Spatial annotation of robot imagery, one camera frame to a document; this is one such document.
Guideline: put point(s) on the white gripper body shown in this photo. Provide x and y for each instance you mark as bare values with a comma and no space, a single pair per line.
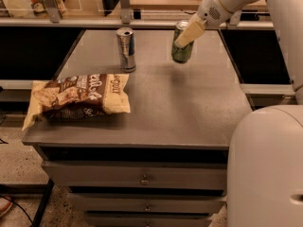
210,10

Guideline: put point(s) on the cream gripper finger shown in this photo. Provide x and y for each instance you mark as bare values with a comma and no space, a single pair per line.
193,31

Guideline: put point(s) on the green soda can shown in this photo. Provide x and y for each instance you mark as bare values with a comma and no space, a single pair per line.
180,55

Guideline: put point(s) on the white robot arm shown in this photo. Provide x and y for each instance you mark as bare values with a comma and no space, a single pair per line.
265,161

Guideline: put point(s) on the silver blue redbull can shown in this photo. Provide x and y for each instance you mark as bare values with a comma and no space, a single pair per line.
125,41

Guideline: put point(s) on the brown chip bag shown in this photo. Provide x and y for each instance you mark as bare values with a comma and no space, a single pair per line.
77,97

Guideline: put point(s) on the grey drawer cabinet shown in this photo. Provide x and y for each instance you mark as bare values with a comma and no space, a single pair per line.
177,133

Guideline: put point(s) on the top drawer knob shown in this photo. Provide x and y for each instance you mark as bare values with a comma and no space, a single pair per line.
145,180

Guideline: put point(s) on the drawer knob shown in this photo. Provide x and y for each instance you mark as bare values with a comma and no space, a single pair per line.
145,180
147,208

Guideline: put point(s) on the middle drawer knob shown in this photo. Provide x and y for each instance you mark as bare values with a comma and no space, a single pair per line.
147,208

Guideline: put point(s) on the metal railing frame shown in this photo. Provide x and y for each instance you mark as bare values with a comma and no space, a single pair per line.
156,14

